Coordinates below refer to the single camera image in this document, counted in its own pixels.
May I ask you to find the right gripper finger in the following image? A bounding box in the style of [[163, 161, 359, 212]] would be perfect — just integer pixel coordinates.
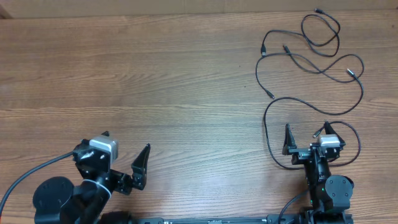
[[282, 123, 297, 155], [323, 121, 346, 147]]

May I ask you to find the black cable silver USB plug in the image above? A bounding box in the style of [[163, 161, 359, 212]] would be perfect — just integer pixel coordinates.
[[263, 68, 365, 170]]

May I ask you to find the black cable long loop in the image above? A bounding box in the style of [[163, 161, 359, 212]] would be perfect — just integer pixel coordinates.
[[260, 8, 341, 58]]

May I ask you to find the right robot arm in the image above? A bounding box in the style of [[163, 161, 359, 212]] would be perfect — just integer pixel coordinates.
[[277, 122, 354, 223]]

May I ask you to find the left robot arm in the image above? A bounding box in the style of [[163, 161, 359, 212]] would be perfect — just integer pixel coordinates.
[[32, 131, 150, 224]]

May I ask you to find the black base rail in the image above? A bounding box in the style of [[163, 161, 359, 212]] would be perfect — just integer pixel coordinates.
[[99, 211, 354, 224]]

